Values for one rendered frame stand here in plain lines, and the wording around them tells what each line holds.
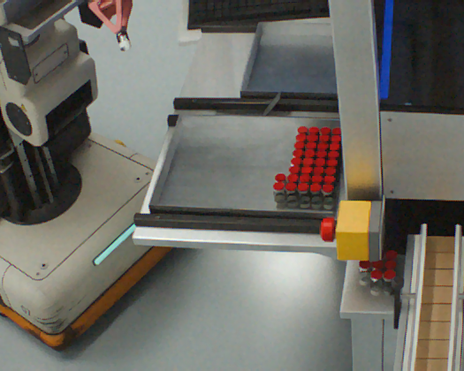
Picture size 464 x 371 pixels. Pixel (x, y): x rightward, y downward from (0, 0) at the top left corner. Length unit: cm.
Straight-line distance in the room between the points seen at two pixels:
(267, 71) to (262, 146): 24
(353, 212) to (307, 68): 62
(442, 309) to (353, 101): 37
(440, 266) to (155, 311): 138
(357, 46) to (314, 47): 78
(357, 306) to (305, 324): 112
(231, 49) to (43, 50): 47
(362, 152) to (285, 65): 63
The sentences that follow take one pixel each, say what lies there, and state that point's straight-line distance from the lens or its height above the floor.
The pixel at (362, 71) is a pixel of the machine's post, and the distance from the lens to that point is 152.
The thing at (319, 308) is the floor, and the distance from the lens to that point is 286.
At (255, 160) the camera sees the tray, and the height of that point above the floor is 88.
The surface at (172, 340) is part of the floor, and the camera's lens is 285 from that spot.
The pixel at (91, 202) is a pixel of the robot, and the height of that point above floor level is 28.
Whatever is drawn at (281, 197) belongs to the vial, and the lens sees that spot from 186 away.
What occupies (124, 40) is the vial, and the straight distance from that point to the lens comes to 181.
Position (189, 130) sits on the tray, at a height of 88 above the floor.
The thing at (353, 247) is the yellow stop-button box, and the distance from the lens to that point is 165.
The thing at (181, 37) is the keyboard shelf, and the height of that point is 80.
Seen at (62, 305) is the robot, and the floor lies 22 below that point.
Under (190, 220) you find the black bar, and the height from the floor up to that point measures 90.
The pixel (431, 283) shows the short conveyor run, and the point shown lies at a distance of 167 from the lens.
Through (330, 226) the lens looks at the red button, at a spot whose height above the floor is 101.
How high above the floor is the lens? 220
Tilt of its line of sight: 43 degrees down
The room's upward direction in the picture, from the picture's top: 10 degrees counter-clockwise
